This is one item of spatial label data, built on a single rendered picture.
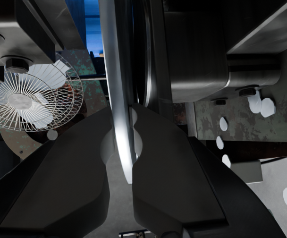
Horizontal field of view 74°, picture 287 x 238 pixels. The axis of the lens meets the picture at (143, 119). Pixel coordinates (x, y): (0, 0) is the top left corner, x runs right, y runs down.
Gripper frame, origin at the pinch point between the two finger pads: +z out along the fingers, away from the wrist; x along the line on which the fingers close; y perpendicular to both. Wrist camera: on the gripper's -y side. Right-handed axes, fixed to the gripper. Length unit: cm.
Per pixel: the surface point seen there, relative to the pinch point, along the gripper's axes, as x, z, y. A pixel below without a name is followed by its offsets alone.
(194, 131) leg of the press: 14.0, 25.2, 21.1
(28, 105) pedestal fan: -53, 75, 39
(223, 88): 9.6, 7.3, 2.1
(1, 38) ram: -12.3, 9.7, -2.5
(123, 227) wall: -57, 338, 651
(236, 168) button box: 22.8, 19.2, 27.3
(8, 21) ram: -10.5, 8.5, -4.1
